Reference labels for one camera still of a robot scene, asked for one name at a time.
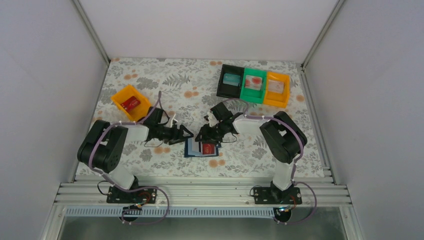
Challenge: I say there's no blue leather card holder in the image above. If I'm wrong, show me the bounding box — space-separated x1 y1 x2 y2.
183 138 221 158

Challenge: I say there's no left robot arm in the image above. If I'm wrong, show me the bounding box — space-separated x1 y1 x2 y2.
76 107 194 193

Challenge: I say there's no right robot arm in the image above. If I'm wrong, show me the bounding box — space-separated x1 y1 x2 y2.
195 102 308 198

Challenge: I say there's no teal card stack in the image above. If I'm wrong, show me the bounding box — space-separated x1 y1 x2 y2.
222 73 241 87

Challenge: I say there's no white red card stack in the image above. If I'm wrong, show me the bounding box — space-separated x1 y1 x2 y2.
244 75 263 91

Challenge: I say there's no pale card stack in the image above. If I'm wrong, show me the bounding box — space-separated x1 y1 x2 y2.
267 79 285 94

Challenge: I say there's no floral table mat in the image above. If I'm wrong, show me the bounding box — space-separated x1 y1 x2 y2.
93 58 325 178

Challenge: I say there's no orange bin left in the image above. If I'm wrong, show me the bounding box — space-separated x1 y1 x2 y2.
110 84 152 122

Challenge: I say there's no orange bin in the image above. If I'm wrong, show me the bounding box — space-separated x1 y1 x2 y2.
263 71 290 108
110 84 152 122

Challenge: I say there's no black bin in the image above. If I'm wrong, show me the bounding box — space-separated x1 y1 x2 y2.
216 64 245 99

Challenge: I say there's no green bin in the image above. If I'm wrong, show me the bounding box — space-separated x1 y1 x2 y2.
239 68 267 104

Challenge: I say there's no orange bin right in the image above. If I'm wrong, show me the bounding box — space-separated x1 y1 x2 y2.
263 71 290 108

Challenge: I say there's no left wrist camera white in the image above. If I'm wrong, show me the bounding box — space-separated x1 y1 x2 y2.
165 113 179 128

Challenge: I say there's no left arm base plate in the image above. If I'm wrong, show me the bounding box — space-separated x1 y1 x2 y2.
106 187 157 204

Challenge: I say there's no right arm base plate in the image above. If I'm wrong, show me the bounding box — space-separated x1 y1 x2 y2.
249 186 303 205

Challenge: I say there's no aluminium mounting rail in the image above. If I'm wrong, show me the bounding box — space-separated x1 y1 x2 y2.
54 175 352 207

